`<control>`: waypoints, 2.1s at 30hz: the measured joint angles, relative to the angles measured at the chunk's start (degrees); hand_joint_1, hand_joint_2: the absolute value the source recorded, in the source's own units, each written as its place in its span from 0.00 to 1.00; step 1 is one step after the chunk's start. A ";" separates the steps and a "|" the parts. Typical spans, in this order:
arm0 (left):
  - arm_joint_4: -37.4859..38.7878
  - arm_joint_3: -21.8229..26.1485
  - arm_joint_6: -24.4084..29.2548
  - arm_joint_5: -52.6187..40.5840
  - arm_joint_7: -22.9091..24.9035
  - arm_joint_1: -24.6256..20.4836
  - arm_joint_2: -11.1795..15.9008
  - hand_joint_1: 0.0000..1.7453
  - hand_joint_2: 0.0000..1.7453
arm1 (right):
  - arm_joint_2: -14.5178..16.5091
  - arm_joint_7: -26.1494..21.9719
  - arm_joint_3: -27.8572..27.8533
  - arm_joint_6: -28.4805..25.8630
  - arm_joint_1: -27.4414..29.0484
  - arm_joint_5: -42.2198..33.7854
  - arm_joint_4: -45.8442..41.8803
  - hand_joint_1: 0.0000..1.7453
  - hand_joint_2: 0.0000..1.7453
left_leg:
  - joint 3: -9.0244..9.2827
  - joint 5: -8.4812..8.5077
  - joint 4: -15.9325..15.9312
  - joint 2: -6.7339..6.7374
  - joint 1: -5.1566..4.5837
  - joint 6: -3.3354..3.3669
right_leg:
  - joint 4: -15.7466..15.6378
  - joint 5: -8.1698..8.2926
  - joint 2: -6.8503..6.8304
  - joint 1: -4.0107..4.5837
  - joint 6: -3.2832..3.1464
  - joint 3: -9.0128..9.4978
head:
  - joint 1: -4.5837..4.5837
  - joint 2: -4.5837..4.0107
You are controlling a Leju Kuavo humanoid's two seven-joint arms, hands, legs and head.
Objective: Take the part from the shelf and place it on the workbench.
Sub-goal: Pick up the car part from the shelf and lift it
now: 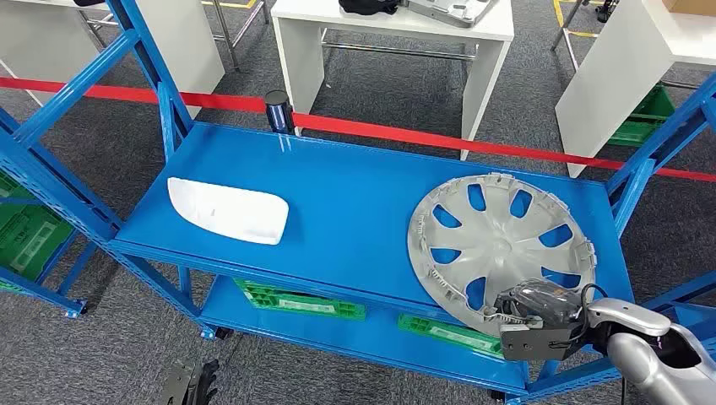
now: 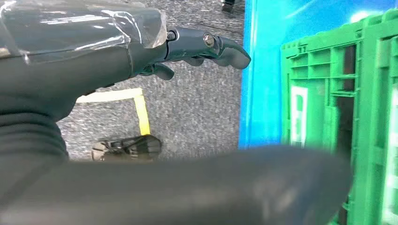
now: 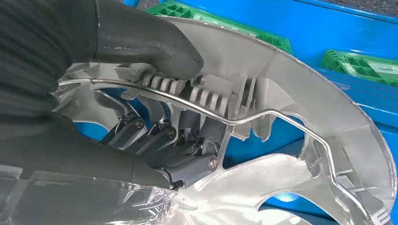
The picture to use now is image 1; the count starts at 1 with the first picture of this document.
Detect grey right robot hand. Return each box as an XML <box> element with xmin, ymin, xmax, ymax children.
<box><xmin>484</xmin><ymin>279</ymin><xmax>589</xmax><ymax>330</ymax></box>

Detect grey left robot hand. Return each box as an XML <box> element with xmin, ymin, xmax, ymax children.
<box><xmin>193</xmin><ymin>359</ymin><xmax>220</xmax><ymax>405</ymax></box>

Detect silver wheel hubcap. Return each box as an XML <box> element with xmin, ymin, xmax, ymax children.
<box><xmin>407</xmin><ymin>171</ymin><xmax>598</xmax><ymax>337</ymax></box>

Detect blue metal shelf rack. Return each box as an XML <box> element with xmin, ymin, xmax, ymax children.
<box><xmin>0</xmin><ymin>0</ymin><xmax>716</xmax><ymax>405</ymax></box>
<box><xmin>643</xmin><ymin>271</ymin><xmax>716</xmax><ymax>348</ymax></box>
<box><xmin>0</xmin><ymin>167</ymin><xmax>90</xmax><ymax>320</ymax></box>

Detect white plastic cover part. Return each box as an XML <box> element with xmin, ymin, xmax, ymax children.
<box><xmin>167</xmin><ymin>176</ymin><xmax>290</xmax><ymax>246</ymax></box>

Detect grey moulded part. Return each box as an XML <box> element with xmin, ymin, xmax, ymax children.
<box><xmin>407</xmin><ymin>0</ymin><xmax>500</xmax><ymax>29</ymax></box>

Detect red barrier belt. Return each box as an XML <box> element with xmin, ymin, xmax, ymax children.
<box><xmin>0</xmin><ymin>76</ymin><xmax>716</xmax><ymax>184</ymax></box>

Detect white table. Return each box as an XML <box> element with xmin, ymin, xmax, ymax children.
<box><xmin>270</xmin><ymin>0</ymin><xmax>516</xmax><ymax>162</ymax></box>
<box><xmin>0</xmin><ymin>0</ymin><xmax>226</xmax><ymax>120</ymax></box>
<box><xmin>555</xmin><ymin>0</ymin><xmax>716</xmax><ymax>179</ymax></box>

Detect steel table legs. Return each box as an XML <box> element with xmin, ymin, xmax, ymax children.
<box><xmin>551</xmin><ymin>0</ymin><xmax>602</xmax><ymax>71</ymax></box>

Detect brown cardboard box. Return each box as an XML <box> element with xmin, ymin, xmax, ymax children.
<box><xmin>662</xmin><ymin>0</ymin><xmax>716</xmax><ymax>18</ymax></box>

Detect black cloth item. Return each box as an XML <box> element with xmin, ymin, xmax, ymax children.
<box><xmin>338</xmin><ymin>0</ymin><xmax>402</xmax><ymax>17</ymax></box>

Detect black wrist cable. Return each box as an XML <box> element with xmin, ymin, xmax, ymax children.
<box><xmin>579</xmin><ymin>283</ymin><xmax>610</xmax><ymax>316</ymax></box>

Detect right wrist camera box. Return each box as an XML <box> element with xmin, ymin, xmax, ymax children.
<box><xmin>499</xmin><ymin>321</ymin><xmax>584</xmax><ymax>362</ymax></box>

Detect black barrier post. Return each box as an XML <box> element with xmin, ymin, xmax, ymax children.
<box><xmin>264</xmin><ymin>89</ymin><xmax>296</xmax><ymax>135</ymax></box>

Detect steel frame table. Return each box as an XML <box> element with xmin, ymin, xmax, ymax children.
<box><xmin>75</xmin><ymin>0</ymin><xmax>271</xmax><ymax>72</ymax></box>

